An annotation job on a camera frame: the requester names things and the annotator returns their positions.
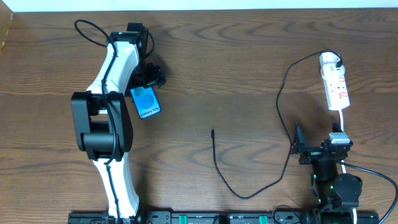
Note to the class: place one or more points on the blue Samsung Galaxy smartphone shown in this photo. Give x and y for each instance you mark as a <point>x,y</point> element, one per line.
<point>145,101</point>

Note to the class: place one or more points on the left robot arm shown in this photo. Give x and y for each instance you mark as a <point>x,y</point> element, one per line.
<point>103,127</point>

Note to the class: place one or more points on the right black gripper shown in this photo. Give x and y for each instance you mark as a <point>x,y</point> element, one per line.
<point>315,152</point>

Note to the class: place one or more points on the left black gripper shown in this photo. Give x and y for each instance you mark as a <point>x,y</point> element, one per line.
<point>152,76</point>

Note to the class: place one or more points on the white USB wall charger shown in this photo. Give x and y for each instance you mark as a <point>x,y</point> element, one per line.
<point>330,58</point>

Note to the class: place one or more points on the white power strip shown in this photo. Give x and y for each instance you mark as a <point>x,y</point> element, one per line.
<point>335,86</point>

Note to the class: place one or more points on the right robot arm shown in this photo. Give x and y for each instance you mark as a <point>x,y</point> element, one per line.
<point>338,193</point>

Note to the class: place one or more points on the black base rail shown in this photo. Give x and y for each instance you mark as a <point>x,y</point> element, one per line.
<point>168,217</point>

